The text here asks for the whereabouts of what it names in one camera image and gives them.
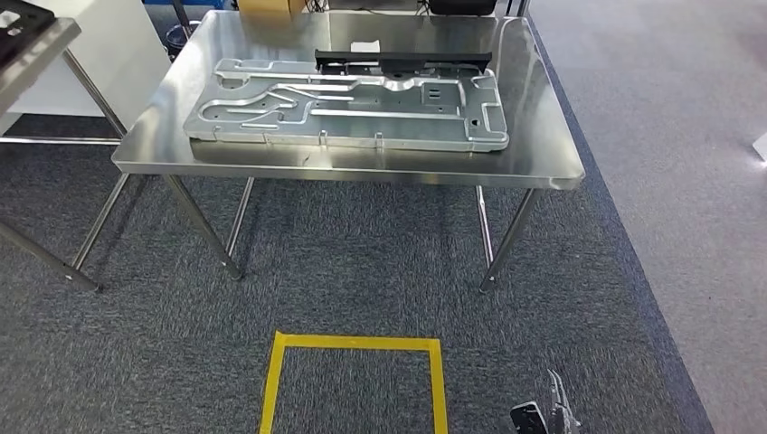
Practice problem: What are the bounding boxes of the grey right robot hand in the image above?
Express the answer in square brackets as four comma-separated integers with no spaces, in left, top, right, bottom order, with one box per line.
[544,368,583,434]

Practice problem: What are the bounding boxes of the black plastic license plate bracket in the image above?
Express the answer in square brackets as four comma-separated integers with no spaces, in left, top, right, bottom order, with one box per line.
[314,49,495,77]

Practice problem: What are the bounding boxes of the steel workbench table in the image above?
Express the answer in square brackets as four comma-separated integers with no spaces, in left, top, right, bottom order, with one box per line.
[0,16,130,295]
[111,8,587,295]

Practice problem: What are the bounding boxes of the black plastic part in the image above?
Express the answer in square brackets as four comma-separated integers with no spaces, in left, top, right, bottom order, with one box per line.
[0,0,57,67]

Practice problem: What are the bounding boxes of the yellow floor tape square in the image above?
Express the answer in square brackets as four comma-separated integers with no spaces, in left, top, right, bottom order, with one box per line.
[259,331,450,434]

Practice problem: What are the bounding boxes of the grey stamped metal panel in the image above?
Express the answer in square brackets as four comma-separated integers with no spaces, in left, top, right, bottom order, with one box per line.
[182,58,511,155]

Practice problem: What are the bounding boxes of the chrome stanchion base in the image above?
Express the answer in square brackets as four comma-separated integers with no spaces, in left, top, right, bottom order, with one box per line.
[165,21,204,62]

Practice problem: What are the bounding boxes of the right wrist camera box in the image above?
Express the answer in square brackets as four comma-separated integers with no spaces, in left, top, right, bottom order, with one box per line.
[509,401,551,434]

